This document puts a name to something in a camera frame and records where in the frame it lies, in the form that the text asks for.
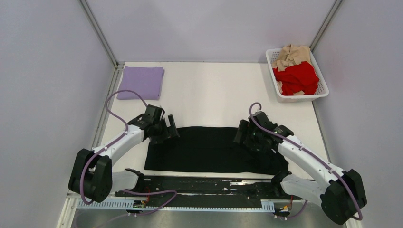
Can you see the folded purple t shirt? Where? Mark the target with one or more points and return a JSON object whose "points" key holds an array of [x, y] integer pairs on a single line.
{"points": [[146, 81]]}

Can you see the white slotted cable duct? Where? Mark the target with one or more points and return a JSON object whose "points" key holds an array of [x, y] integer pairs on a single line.
{"points": [[264, 206]]}

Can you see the left aluminium frame post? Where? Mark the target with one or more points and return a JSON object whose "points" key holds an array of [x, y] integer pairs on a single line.
{"points": [[98, 31]]}

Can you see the right aluminium frame post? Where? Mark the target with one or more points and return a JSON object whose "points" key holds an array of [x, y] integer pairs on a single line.
{"points": [[325, 24]]}

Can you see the white plastic basket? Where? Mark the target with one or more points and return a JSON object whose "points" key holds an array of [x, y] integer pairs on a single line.
{"points": [[322, 91]]}

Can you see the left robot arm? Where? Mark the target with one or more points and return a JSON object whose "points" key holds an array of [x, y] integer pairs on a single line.
{"points": [[92, 175]]}

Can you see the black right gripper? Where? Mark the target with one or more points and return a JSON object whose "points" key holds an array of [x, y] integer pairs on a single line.
{"points": [[245, 127]]}

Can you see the aluminium frame post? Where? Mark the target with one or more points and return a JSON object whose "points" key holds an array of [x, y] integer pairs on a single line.
{"points": [[325, 24], [98, 31]]}

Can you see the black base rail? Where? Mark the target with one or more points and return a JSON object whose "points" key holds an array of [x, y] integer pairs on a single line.
{"points": [[204, 191]]}

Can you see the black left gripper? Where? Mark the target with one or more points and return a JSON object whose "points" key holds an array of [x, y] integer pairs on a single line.
{"points": [[169, 131]]}

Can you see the beige t shirt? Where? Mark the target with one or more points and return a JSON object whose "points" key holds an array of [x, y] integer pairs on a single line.
{"points": [[291, 55]]}

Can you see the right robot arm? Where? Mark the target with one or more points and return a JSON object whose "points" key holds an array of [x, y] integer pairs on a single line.
{"points": [[339, 193]]}

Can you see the black t shirt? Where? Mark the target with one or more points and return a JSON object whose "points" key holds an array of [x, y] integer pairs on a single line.
{"points": [[210, 149]]}

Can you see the red t shirt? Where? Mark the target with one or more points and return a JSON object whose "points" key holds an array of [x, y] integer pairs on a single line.
{"points": [[298, 79]]}

